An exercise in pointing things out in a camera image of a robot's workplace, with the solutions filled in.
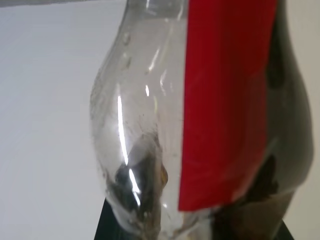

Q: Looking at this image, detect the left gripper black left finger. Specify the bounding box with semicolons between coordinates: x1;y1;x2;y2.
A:
94;197;132;240

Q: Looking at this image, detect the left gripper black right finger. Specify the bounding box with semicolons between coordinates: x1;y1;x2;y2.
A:
279;218;296;240

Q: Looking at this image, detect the soy sauce bottle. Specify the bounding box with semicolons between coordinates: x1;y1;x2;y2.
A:
89;0;315;240

